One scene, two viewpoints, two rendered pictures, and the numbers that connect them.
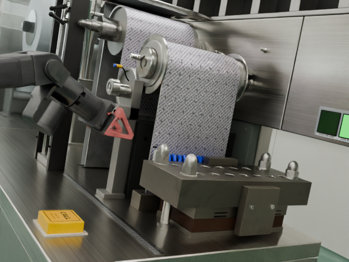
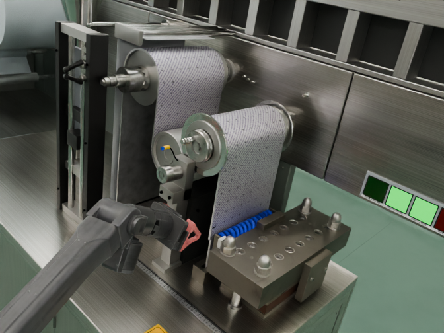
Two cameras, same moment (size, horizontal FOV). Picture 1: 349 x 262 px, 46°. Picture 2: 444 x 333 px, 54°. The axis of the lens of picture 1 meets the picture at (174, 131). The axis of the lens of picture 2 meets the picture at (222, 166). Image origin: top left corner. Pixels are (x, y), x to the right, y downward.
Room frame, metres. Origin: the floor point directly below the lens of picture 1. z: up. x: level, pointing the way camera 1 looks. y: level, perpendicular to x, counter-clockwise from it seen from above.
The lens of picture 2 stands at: (0.14, 0.30, 1.63)
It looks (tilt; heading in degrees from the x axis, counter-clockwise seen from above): 25 degrees down; 343
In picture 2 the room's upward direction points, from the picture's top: 10 degrees clockwise
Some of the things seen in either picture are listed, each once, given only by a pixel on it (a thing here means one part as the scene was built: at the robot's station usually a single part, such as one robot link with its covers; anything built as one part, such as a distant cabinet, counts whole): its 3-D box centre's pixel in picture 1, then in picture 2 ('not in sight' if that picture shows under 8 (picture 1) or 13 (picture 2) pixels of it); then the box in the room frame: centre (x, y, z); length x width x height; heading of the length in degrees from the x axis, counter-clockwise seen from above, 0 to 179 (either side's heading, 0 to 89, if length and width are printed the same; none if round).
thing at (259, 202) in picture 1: (257, 210); (314, 275); (0.91, -0.22, 0.96); 0.10 x 0.03 x 0.11; 124
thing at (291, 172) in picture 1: (292, 169); (335, 219); (1.03, -0.31, 1.05); 0.04 x 0.04 x 0.04
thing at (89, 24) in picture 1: (88, 24); (111, 80); (1.20, 0.29, 1.33); 0.06 x 0.03 x 0.03; 124
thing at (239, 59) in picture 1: (229, 79); (269, 127); (1.18, -0.13, 1.25); 0.15 x 0.01 x 0.15; 34
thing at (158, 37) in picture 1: (151, 64); (203, 145); (1.03, 0.08, 1.25); 0.15 x 0.01 x 0.15; 34
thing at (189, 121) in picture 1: (194, 127); (246, 194); (1.05, -0.05, 1.11); 0.23 x 0.01 x 0.18; 124
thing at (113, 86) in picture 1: (112, 87); (164, 174); (1.02, 0.17, 1.18); 0.04 x 0.02 x 0.04; 34
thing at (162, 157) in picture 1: (162, 153); (228, 244); (0.92, 0.02, 1.05); 0.04 x 0.04 x 0.04
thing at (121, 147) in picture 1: (118, 138); (172, 215); (1.04, 0.14, 1.05); 0.06 x 0.05 x 0.31; 124
